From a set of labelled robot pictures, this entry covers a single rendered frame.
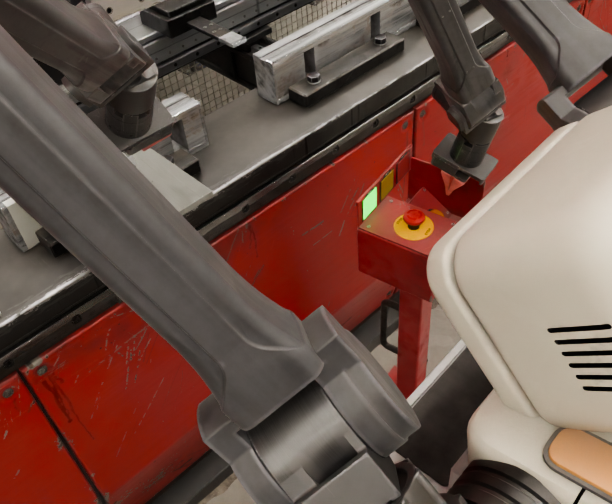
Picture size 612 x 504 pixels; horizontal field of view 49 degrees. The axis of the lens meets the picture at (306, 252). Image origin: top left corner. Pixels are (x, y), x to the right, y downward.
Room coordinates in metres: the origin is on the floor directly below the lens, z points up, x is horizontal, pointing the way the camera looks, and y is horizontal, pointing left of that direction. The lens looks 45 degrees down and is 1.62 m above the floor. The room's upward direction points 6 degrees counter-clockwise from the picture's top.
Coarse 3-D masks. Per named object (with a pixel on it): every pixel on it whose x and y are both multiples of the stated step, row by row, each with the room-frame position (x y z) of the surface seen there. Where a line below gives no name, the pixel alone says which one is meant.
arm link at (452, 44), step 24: (408, 0) 0.86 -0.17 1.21; (432, 0) 0.82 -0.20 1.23; (456, 0) 0.84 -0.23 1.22; (432, 24) 0.83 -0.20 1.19; (456, 24) 0.83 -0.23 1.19; (432, 48) 0.87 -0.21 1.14; (456, 48) 0.83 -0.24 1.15; (456, 72) 0.84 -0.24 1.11; (480, 72) 0.85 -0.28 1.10; (456, 96) 0.85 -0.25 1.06; (480, 96) 0.86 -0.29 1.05; (504, 96) 0.87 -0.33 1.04
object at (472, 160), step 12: (444, 144) 0.95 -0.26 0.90; (456, 144) 0.92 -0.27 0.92; (468, 144) 0.90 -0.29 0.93; (432, 156) 0.93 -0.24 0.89; (444, 156) 0.92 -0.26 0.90; (456, 156) 0.91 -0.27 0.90; (468, 156) 0.90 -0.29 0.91; (480, 156) 0.90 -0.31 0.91; (492, 156) 0.93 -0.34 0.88; (468, 168) 0.90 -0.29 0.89; (480, 168) 0.90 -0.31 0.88; (492, 168) 0.90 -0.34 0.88; (480, 180) 0.87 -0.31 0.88
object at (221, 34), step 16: (176, 0) 1.36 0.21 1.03; (192, 0) 1.35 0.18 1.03; (208, 0) 1.37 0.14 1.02; (144, 16) 1.36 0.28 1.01; (160, 16) 1.32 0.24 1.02; (176, 16) 1.31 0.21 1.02; (192, 16) 1.33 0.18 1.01; (208, 16) 1.35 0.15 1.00; (160, 32) 1.32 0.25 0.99; (176, 32) 1.30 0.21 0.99; (208, 32) 1.26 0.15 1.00; (224, 32) 1.25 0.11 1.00
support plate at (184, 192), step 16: (144, 160) 0.86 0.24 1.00; (160, 160) 0.86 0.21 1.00; (160, 176) 0.82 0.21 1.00; (176, 176) 0.81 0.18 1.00; (160, 192) 0.78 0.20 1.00; (176, 192) 0.77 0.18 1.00; (192, 192) 0.77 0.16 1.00; (208, 192) 0.77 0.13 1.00; (176, 208) 0.74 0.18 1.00; (192, 208) 0.74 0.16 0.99
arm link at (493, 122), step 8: (496, 112) 0.90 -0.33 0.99; (488, 120) 0.89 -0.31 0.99; (496, 120) 0.89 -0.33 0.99; (480, 128) 0.89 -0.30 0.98; (488, 128) 0.88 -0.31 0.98; (496, 128) 0.89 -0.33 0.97; (464, 136) 0.90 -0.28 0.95; (472, 136) 0.89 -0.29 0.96; (480, 136) 0.89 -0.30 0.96; (488, 136) 0.89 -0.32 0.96; (472, 144) 0.90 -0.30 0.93; (480, 144) 0.89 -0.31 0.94
